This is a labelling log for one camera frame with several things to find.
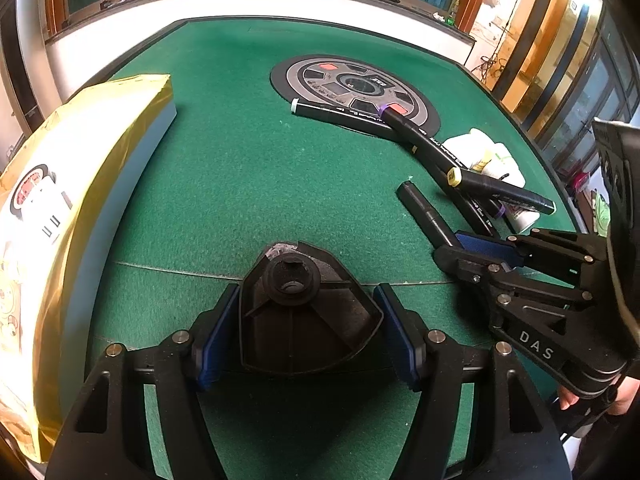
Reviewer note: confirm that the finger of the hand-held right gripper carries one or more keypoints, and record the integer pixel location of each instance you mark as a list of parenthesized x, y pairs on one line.
[(490, 250), (465, 262)]

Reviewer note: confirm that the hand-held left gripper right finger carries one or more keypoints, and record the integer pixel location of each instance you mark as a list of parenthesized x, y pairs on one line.
[(400, 335)]

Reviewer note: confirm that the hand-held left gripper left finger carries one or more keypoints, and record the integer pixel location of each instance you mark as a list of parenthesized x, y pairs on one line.
[(215, 335)]

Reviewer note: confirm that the white plastic bottle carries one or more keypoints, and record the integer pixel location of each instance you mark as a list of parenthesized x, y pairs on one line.
[(507, 165), (522, 220), (460, 147)]

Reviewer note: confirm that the black marker purple band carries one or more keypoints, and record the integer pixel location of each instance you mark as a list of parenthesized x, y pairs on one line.
[(465, 205)]

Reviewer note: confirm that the black marker yellow ends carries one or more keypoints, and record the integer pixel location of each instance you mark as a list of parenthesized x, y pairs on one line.
[(510, 195)]

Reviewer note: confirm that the black marker cream end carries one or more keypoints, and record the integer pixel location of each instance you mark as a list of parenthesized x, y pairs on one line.
[(425, 212)]

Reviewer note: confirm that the black fan-shaped plastic part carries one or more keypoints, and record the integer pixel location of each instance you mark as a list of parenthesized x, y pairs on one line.
[(300, 330)]

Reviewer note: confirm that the white and gold cardboard box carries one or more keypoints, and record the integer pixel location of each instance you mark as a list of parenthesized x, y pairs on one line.
[(75, 210)]

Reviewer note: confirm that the black marker teal end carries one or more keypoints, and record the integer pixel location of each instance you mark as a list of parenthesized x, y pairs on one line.
[(340, 114)]

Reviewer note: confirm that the person's right hand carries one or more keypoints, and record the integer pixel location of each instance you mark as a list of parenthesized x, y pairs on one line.
[(627, 395)]

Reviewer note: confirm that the cream round lid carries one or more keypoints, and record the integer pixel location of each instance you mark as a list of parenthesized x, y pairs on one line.
[(482, 136)]

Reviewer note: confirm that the small red item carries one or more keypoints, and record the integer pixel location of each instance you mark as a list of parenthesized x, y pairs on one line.
[(582, 182)]

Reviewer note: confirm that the gold framed glass door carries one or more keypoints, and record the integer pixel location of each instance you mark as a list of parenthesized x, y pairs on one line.
[(550, 60)]

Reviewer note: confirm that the round grey table control panel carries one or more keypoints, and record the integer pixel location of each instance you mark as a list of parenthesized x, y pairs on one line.
[(350, 85)]

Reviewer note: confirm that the small green bottle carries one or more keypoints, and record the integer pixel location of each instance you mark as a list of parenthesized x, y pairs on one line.
[(453, 12)]

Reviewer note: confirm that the tall floor air conditioner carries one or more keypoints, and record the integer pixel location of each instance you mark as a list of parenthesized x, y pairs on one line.
[(20, 70)]

